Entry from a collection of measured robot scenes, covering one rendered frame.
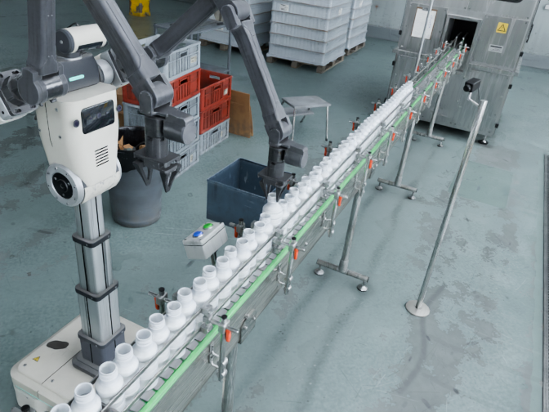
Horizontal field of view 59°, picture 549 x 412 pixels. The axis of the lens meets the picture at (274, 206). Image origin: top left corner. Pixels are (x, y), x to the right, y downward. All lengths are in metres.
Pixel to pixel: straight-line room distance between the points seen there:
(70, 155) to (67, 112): 0.15
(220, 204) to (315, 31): 6.06
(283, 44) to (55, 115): 6.93
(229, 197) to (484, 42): 4.30
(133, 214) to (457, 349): 2.31
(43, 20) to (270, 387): 1.95
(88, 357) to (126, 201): 1.51
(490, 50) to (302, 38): 3.26
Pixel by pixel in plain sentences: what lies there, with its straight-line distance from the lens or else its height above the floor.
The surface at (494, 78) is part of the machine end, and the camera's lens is 6.13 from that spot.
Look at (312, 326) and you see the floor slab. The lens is 2.97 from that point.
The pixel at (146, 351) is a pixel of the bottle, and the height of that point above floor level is 1.13.
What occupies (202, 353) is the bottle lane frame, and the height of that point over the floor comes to 0.97.
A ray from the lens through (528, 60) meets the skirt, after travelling 11.64.
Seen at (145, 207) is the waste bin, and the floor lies 0.18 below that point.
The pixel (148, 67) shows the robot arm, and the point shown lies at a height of 1.71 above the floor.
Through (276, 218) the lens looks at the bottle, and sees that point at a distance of 1.69.
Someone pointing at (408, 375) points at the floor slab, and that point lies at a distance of 2.87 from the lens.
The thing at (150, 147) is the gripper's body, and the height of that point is 1.52.
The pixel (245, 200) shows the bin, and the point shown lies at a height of 0.90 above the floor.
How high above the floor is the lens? 2.02
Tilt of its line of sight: 30 degrees down
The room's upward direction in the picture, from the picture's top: 6 degrees clockwise
